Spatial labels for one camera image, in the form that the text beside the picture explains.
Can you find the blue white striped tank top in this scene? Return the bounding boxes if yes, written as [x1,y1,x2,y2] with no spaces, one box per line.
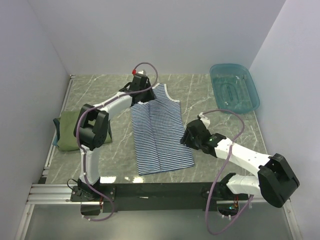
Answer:
[130,83,195,176]

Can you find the olive green tank top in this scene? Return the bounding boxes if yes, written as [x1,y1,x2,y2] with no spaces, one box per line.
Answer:
[52,109,113,152]

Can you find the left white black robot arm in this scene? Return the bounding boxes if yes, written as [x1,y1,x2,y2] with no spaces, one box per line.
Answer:
[73,71,156,201]

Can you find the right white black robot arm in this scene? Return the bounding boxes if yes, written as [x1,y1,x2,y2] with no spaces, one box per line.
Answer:
[180,117,300,208]

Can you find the teal plastic laundry basket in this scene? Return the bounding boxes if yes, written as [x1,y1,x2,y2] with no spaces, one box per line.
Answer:
[209,63,260,114]

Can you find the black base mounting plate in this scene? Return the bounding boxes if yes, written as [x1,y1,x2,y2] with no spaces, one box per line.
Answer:
[70,182,249,216]

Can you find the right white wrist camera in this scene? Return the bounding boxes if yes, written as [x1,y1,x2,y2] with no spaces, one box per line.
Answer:
[198,112,211,128]

